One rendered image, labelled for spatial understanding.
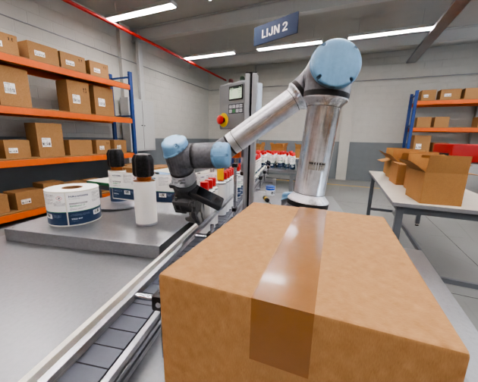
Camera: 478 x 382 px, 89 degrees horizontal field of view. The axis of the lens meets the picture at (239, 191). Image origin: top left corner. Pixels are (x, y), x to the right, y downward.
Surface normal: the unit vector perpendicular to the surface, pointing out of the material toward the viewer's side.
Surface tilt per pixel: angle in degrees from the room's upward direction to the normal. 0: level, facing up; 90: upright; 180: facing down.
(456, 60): 90
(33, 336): 0
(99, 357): 0
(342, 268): 0
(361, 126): 90
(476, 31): 90
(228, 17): 90
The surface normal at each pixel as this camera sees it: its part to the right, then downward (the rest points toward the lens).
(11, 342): 0.02, -0.98
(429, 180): -0.32, 0.19
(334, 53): -0.09, 0.07
